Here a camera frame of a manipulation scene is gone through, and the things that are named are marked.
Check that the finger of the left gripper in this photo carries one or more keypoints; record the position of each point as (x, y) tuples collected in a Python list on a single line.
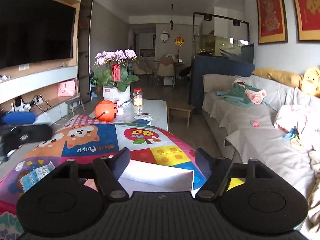
[(17, 118), (31, 133)]

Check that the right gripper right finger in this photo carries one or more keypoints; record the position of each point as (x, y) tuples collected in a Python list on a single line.
[(217, 172)]

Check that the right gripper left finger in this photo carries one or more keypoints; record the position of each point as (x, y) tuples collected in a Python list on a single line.
[(107, 173)]

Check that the blue wet wipes pack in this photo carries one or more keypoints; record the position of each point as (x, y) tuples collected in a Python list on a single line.
[(34, 176)]

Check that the pink cardboard box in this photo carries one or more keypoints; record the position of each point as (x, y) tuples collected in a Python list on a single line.
[(145, 177)]

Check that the colourful cartoon play mat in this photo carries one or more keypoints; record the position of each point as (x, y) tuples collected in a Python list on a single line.
[(84, 139)]

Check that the white tv shelf unit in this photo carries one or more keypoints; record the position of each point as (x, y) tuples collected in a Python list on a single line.
[(45, 84)]

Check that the orange pumpkin bucket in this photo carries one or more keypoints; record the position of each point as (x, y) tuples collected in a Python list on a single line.
[(106, 111)]

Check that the small wooden stool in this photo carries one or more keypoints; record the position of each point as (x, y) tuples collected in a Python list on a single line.
[(73, 104)]

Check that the pink paper bag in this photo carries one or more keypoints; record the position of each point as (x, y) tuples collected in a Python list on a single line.
[(66, 88)]

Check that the wooden side table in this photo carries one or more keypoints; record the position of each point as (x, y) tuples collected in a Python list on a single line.
[(180, 107)]

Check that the grey covered sofa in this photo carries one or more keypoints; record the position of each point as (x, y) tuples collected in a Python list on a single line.
[(282, 132)]

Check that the clear jar red lid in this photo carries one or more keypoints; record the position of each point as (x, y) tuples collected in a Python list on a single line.
[(137, 97)]

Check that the green clothing on sofa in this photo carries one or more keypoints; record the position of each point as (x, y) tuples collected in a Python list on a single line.
[(242, 95)]

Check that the black television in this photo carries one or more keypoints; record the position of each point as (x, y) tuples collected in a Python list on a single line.
[(35, 30)]

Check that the pink orchid potted plant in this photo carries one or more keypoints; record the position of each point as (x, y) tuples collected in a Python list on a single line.
[(115, 79)]

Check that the dark blue cabinet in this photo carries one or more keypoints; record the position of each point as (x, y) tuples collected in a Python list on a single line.
[(208, 73)]

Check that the beige dining chair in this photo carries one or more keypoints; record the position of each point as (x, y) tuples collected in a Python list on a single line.
[(166, 68)]

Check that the yellow pillow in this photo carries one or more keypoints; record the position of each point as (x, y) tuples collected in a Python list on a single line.
[(281, 76)]

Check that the yellow duck plush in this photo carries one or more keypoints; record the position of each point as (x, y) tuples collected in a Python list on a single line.
[(309, 82)]

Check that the glass fish tank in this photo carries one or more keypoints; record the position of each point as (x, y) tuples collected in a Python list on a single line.
[(228, 47)]

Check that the red framed wall picture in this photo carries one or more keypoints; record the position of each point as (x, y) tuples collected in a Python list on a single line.
[(272, 23)]

